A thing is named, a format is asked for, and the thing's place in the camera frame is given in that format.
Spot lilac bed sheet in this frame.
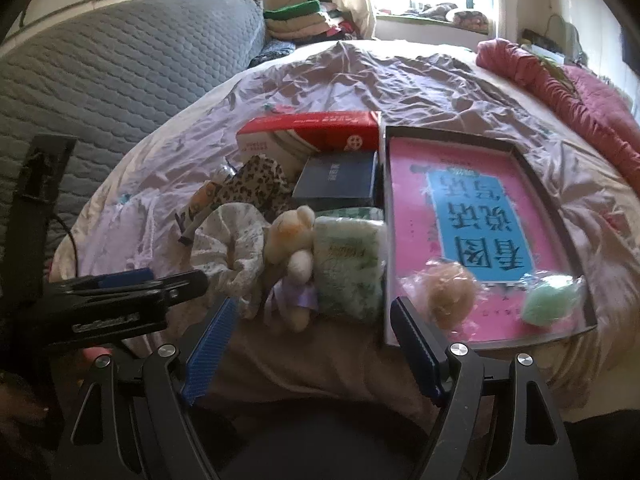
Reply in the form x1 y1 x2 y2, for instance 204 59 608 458
49 39 640 413

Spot peach puff in plastic wrap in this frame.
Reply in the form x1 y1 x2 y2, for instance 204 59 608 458
400 259 482 332

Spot dark blue box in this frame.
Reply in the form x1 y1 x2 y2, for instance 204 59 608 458
291 151 379 209

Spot red and white box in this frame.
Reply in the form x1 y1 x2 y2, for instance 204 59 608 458
236 110 382 162

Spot stack of books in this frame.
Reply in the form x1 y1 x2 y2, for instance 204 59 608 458
519 26 568 64

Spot white floral cloth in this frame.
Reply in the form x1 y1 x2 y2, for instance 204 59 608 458
189 202 273 318

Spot pink picture book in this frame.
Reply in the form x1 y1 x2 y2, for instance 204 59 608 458
389 137 585 340

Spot cream teddy bear plush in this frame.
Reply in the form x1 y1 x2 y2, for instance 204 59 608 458
264 204 320 335

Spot dark patterned cloth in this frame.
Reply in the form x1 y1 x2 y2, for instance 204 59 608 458
249 37 297 67

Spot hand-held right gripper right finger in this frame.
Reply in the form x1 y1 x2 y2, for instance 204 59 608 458
390 297 578 480

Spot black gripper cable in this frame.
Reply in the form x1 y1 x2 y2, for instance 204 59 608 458
49 214 80 273

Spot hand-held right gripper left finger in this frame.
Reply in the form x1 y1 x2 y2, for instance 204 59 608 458
52 296 240 480

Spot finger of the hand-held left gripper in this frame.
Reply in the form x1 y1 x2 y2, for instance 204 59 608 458
65 267 156 292
135 269 209 307

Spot green puff in plastic wrap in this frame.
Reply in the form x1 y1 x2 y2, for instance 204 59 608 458
519 271 587 330

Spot grey quilted headboard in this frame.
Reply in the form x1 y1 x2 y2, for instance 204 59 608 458
0 0 267 283

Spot pink quilt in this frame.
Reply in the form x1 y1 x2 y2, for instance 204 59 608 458
475 37 640 196

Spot leopard print cloth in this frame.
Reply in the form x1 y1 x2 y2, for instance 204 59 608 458
219 154 295 218

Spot black shallow box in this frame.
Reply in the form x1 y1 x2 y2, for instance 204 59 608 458
381 124 599 350

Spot stack of folded clothes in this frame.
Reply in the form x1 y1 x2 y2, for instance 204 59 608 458
262 0 362 42

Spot orange printed packet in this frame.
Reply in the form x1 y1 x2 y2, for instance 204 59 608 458
175 180 224 247

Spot white packet with purple triangles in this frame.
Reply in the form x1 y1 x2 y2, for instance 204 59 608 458
219 159 247 182

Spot pile of clothes on windowsill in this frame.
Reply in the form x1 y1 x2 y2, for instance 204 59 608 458
377 2 492 32

